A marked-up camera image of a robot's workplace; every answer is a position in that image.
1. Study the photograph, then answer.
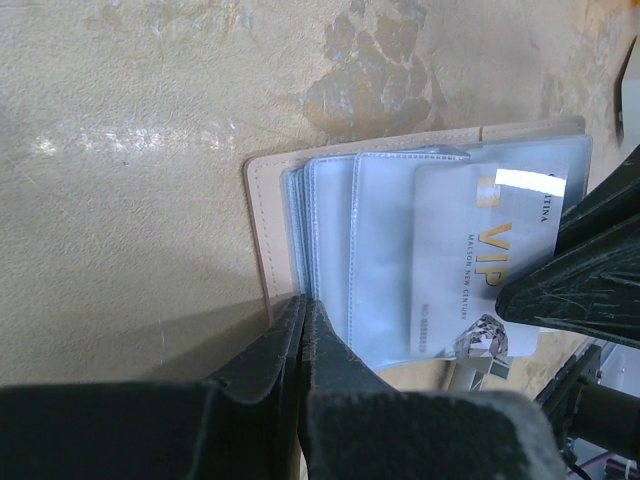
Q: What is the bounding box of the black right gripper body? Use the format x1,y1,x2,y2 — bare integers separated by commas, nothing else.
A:
535,342,639,465

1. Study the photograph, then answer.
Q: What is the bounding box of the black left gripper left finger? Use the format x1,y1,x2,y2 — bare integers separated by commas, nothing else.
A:
1,297,306,479

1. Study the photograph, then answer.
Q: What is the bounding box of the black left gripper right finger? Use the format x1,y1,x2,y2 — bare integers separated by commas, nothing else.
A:
300,301,566,479

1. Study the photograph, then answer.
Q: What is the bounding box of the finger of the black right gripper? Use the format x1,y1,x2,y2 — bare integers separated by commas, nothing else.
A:
496,150,639,348

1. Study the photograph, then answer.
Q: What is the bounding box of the silver VIP card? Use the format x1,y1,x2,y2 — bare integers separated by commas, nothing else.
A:
410,161,568,359

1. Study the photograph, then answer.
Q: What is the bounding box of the beige card holder wallet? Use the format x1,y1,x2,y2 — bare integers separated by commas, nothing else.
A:
245,116,592,371

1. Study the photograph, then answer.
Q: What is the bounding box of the white grey metronome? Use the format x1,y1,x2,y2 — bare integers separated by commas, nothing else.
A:
614,36,639,153

